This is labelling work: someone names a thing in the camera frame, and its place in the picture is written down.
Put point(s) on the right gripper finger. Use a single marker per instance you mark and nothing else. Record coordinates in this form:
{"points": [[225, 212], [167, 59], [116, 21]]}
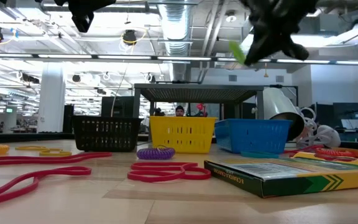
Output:
{"points": [[261, 48]]}

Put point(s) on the green spiral coil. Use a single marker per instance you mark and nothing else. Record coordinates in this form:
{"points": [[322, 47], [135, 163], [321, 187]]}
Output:
{"points": [[237, 52]]}

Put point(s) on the red rubber band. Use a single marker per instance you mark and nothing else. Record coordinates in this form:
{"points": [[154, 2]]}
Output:
{"points": [[300, 149], [35, 181], [102, 155], [163, 164]]}

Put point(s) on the orange-red spiral coil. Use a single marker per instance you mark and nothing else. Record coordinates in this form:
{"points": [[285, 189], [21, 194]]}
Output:
{"points": [[334, 152]]}

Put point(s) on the purple spiral coil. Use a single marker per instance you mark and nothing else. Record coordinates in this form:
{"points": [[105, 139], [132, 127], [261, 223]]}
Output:
{"points": [[155, 153]]}

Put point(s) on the yellow rubber band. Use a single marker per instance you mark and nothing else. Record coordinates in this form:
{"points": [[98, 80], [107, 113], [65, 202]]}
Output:
{"points": [[43, 152]]}

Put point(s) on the dark desk monitor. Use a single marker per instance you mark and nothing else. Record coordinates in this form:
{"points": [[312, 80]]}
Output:
{"points": [[348, 110]]}

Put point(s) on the round ceiling sensor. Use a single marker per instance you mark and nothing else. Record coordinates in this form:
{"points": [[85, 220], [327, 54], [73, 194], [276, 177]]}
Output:
{"points": [[231, 17]]}

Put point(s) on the long ceiling light bar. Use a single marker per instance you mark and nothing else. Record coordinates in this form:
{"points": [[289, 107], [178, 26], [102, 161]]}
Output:
{"points": [[120, 57]]}

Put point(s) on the grey perforated metal shelf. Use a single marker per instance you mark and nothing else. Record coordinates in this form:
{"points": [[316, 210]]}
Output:
{"points": [[197, 93]]}

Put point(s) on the small red object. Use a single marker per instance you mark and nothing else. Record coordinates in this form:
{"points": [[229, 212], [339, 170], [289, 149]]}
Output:
{"points": [[201, 108]]}

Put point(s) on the blue plastic basket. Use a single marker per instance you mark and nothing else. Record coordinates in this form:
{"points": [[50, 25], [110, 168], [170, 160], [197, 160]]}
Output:
{"points": [[250, 146]]}

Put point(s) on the white square pillar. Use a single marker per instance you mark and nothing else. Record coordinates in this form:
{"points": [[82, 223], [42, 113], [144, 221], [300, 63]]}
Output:
{"points": [[51, 99]]}

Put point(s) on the person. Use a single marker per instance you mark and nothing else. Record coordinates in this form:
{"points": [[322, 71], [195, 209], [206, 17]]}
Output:
{"points": [[180, 110]]}

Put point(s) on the black computer monitor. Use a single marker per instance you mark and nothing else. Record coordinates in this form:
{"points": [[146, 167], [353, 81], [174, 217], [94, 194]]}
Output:
{"points": [[118, 107]]}

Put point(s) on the yellow plastic basket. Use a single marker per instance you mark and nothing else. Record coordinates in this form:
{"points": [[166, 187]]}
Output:
{"points": [[182, 119]]}

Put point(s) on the black cabinet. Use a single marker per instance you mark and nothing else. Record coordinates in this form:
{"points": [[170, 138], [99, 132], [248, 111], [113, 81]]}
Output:
{"points": [[68, 118]]}

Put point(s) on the green lit sign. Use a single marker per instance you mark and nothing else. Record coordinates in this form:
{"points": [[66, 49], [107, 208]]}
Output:
{"points": [[9, 110]]}

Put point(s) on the black plastic basket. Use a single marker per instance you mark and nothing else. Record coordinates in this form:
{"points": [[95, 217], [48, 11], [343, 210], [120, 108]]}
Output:
{"points": [[104, 146]]}

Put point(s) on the silver ribbed air duct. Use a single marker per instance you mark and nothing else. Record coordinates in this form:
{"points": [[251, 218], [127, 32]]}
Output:
{"points": [[176, 31]]}

